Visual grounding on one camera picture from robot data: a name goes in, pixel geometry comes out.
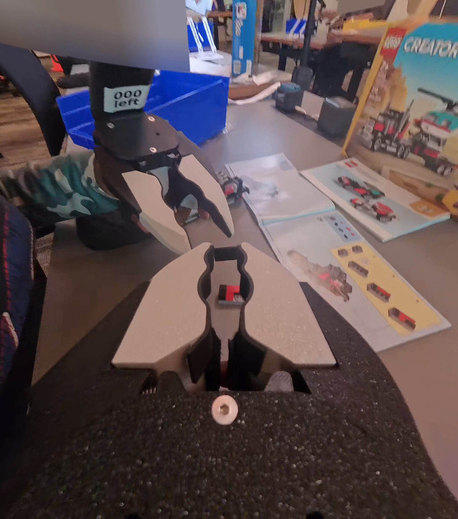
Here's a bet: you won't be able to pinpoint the colourful toy set box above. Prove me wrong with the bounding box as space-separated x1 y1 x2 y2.
342 18 458 231

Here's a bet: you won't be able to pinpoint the person's left forearm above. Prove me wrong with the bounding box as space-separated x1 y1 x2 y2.
0 152 122 229

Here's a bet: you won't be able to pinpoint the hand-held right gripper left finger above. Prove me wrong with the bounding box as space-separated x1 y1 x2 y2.
111 242 222 392

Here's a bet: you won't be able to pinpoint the black office chair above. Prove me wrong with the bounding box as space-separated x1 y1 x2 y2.
0 36 67 157

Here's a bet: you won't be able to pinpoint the closed instruction booklet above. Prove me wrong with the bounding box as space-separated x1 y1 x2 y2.
300 157 451 243

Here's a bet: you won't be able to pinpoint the wooden edged desk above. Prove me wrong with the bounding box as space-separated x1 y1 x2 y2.
259 30 384 71

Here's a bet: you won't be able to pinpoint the tall blue cardboard box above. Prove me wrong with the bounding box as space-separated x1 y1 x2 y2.
232 0 259 78

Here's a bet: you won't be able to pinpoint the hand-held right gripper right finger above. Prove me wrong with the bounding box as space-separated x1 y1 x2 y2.
228 242 338 391

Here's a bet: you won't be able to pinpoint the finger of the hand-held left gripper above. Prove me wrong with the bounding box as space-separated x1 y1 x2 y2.
121 169 193 255
162 153 235 239

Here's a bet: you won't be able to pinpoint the open instruction booklet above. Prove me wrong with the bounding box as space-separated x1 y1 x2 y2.
225 153 452 352

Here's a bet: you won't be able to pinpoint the grey box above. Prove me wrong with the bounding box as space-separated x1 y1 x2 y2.
317 97 357 137

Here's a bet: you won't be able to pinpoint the blue plastic bin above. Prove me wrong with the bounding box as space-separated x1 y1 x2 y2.
56 70 230 150

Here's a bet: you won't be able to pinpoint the white stands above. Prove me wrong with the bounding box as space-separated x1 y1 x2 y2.
186 16 225 62

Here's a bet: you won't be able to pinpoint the teal black device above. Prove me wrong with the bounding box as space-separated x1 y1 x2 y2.
275 82 306 113

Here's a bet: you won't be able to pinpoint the small red black brick assembly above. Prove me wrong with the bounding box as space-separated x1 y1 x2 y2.
217 284 246 306

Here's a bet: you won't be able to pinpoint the person's left hand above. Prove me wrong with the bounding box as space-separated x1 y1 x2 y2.
94 150 212 233

